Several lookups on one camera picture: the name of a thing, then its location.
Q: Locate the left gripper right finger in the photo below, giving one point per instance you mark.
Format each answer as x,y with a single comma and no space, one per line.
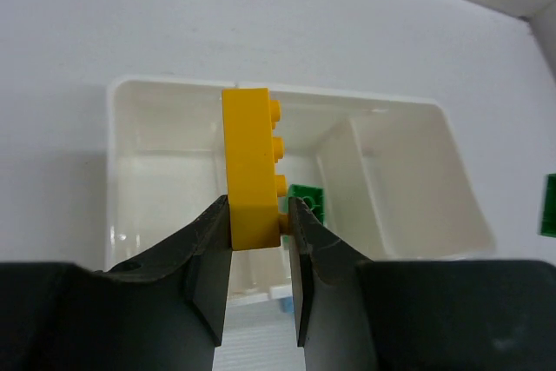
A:
353,313

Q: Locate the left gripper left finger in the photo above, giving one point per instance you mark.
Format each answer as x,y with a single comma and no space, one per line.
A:
163,309

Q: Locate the green lego brick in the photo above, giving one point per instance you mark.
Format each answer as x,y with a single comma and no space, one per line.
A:
313,197

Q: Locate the yellow lego brick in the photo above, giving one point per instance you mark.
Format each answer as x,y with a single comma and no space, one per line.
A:
251,153

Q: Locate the green lego plate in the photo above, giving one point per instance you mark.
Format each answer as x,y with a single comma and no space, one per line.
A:
547,225

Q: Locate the light blue lego piece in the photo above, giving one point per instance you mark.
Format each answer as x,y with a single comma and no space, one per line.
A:
287,305

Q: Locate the white three-compartment container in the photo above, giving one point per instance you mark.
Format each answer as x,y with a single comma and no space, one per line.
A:
393,181

